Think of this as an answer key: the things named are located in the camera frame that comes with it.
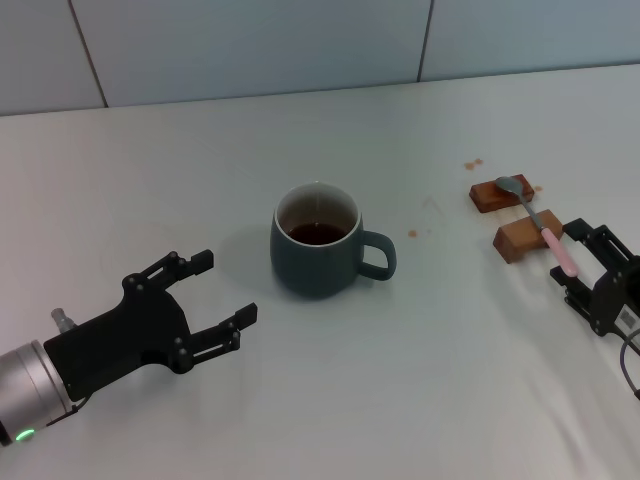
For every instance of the grey ceramic cup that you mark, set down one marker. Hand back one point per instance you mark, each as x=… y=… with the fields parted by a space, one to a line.
x=310 y=272

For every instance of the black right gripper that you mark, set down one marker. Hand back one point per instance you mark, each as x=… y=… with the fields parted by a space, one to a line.
x=617 y=300

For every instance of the light notched wooden block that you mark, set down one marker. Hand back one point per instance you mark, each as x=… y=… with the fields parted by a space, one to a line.
x=515 y=240

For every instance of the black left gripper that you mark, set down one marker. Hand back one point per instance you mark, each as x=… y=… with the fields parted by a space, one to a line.
x=130 y=335

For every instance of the dark coffee liquid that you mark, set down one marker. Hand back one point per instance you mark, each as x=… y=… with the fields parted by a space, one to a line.
x=317 y=234

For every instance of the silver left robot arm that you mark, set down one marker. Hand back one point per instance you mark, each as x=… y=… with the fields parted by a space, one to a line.
x=27 y=380

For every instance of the dark flat wooden block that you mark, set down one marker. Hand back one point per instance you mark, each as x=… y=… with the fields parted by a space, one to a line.
x=487 y=198

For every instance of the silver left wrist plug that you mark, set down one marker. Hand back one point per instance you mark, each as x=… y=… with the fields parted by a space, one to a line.
x=62 y=320

